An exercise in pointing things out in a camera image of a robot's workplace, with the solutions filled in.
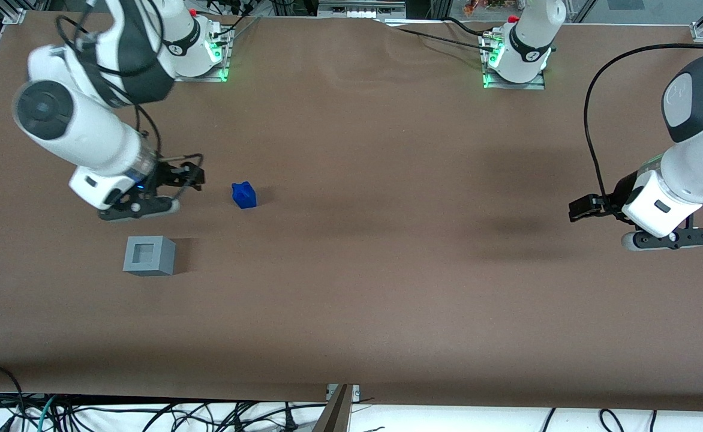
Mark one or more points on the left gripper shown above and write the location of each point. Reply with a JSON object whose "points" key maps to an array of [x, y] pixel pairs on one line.
{"points": [[616, 198]]}

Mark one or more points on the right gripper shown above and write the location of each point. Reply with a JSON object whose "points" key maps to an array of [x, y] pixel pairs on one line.
{"points": [[168, 176]]}

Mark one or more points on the blue plastic part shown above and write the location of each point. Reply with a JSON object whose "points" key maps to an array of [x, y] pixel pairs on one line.
{"points": [[244, 195]]}

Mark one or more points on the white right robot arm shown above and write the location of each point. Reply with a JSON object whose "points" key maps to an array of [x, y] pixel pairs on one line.
{"points": [[81, 126]]}

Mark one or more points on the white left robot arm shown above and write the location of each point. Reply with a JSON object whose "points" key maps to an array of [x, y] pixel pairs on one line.
{"points": [[696, 156]]}

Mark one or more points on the gray cube base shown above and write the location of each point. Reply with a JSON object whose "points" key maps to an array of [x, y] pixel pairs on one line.
{"points": [[150, 256]]}

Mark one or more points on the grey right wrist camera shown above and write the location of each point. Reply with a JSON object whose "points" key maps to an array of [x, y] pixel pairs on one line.
{"points": [[141, 207]]}

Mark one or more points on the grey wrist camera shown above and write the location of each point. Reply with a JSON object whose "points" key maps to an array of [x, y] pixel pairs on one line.
{"points": [[141, 207], [666, 239]]}

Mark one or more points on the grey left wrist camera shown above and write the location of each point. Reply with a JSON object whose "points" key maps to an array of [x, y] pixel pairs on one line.
{"points": [[666, 239]]}

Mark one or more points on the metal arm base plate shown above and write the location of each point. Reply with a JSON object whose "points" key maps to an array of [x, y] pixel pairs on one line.
{"points": [[537, 83], [222, 69]]}

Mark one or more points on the metal corner bracket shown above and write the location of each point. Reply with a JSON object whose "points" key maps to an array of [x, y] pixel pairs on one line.
{"points": [[702, 33]]}

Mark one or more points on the grey metal rail box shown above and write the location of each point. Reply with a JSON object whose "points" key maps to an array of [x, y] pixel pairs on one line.
{"points": [[360, 8]]}

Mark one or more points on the small metal table bracket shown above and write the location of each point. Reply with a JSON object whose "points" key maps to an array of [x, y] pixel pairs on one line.
{"points": [[356, 391]]}

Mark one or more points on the aluminium post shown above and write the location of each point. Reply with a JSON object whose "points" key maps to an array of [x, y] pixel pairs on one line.
{"points": [[335, 414]]}

